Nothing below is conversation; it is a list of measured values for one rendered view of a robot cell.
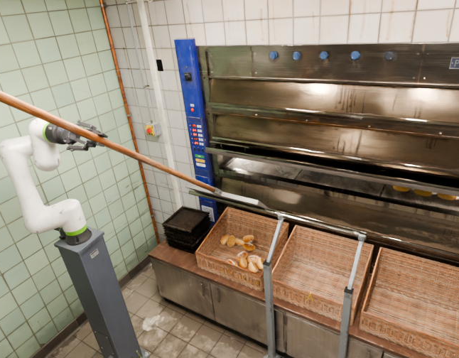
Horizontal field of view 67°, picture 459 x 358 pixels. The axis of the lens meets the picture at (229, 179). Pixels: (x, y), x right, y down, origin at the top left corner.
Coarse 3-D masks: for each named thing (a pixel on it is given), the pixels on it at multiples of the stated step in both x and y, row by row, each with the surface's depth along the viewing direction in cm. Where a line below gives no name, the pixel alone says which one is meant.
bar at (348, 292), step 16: (192, 192) 246; (256, 208) 220; (320, 224) 199; (352, 272) 185; (272, 288) 217; (352, 288) 183; (272, 304) 223; (272, 320) 229; (272, 336) 235; (272, 352) 243
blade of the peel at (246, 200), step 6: (186, 186) 233; (192, 186) 231; (198, 186) 229; (204, 192) 236; (210, 192) 224; (222, 192) 220; (228, 198) 224; (234, 198) 215; (240, 198) 213; (246, 198) 211; (252, 204) 213; (258, 204) 208
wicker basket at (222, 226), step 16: (224, 224) 283; (240, 224) 279; (256, 224) 271; (272, 224) 264; (288, 224) 255; (208, 240) 267; (256, 240) 274; (272, 240) 266; (208, 256) 249; (224, 256) 269; (272, 256) 239; (240, 272) 238; (256, 272) 251; (256, 288) 237
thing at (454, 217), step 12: (228, 168) 272; (264, 180) 254; (276, 180) 248; (288, 180) 246; (300, 180) 245; (324, 192) 232; (336, 192) 227; (348, 192) 225; (360, 192) 224; (372, 204) 217; (384, 204) 213; (396, 204) 209; (408, 204) 208; (420, 204) 206; (432, 216) 201; (444, 216) 197; (456, 216) 193
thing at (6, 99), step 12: (0, 96) 100; (12, 96) 103; (24, 108) 106; (36, 108) 110; (48, 120) 114; (60, 120) 117; (72, 132) 123; (84, 132) 126; (108, 144) 136; (132, 156) 149; (144, 156) 155; (168, 168) 171; (192, 180) 190
